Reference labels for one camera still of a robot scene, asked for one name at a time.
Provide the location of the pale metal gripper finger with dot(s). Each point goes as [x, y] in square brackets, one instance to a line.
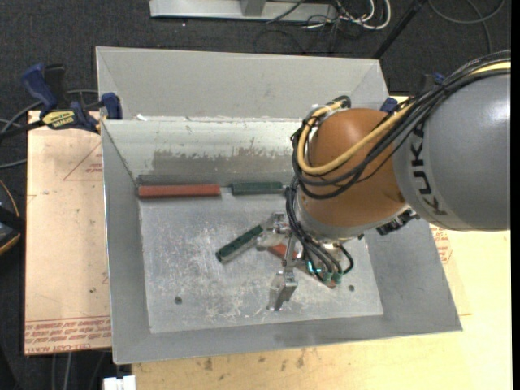
[278, 224]
[283, 289]

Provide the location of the red-brown flat block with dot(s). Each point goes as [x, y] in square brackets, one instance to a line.
[280, 252]
[178, 191]

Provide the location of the dark green flat block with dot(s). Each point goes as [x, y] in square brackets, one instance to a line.
[237, 245]
[256, 188]

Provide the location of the grey metal bin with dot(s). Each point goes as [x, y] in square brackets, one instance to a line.
[195, 266]

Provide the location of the brown cardboard board, red print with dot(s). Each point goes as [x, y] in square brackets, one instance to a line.
[65, 234]

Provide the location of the black cylinder on white bracket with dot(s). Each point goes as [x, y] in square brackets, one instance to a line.
[391, 226]

